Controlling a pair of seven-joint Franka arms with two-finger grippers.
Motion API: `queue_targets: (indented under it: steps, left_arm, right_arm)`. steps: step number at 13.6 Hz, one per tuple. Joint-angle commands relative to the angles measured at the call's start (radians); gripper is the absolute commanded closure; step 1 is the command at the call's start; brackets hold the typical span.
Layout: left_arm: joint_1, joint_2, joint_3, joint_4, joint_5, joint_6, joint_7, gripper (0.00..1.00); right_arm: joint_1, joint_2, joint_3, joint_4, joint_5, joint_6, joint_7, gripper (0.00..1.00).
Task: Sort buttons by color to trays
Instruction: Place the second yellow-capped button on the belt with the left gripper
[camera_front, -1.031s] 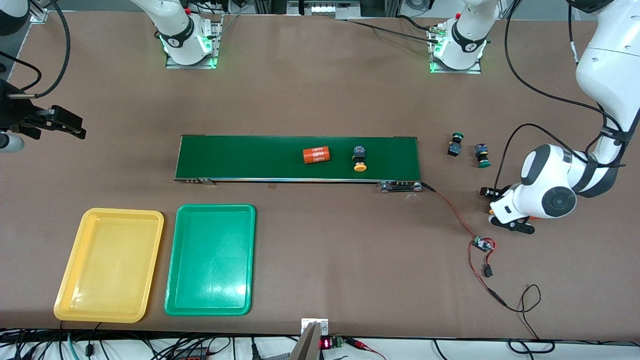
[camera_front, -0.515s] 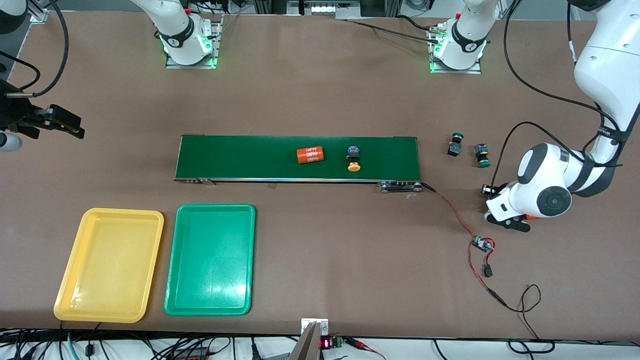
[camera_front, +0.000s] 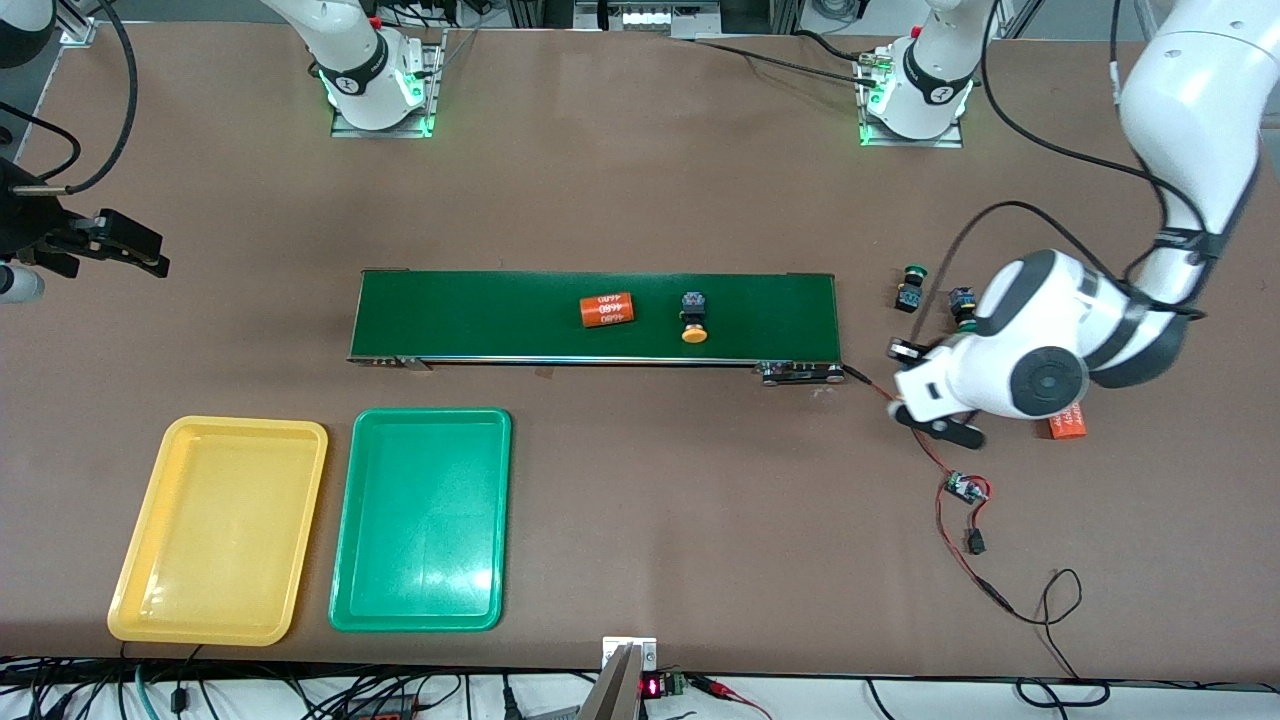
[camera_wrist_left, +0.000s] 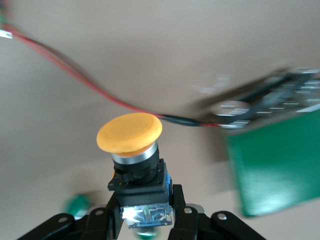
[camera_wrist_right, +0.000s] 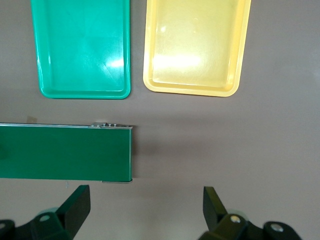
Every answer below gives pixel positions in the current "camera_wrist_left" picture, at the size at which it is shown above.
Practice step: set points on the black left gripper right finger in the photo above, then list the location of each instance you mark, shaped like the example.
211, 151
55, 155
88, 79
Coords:
190, 225

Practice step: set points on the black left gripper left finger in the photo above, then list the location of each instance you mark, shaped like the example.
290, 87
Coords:
95, 225

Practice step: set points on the green mushroom push button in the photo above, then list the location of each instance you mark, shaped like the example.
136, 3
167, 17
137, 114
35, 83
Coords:
147, 235
77, 205

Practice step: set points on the yellow mushroom push button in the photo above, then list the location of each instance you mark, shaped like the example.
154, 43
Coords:
130, 132

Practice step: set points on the green belt conveyor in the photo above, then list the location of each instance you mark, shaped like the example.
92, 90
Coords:
275, 162

